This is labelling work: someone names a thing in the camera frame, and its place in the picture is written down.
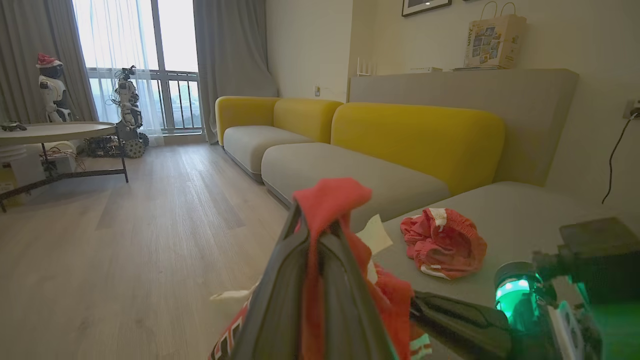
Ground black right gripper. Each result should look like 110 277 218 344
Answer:
410 250 601 360

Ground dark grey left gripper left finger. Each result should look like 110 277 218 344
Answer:
231 202 311 360

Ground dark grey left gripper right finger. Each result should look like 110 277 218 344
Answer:
319 221 399 360

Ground red shorts white trim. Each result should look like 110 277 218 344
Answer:
400 207 488 280

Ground red white jersey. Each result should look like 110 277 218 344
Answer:
209 177 434 360

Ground corner sofa module yellow backs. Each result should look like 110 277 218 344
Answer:
215 96 345 182

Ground sofa module with yellow back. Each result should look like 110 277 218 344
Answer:
261 102 506 232

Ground white cloth piece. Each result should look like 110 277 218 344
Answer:
356 214 394 256

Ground window with balcony railing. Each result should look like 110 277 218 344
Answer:
75 0 205 136

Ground white router with antennas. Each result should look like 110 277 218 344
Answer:
355 57 377 78

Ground wheeled robot with arms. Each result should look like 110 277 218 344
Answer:
81 65 150 160

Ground grey curtain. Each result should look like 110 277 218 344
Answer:
192 0 279 145
0 0 99 125

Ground printed paper shopping bag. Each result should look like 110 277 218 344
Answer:
463 1 528 70

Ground round table black legs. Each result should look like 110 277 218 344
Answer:
0 121 130 214

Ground white container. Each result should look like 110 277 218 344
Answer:
0 145 46 191

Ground white humanoid robot santa hat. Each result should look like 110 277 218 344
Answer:
35 52 76 124

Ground sheer white curtain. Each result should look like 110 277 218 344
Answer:
72 0 165 147

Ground black power cable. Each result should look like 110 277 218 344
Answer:
601 113 640 205

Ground black picture frame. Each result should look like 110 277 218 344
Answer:
401 0 453 18

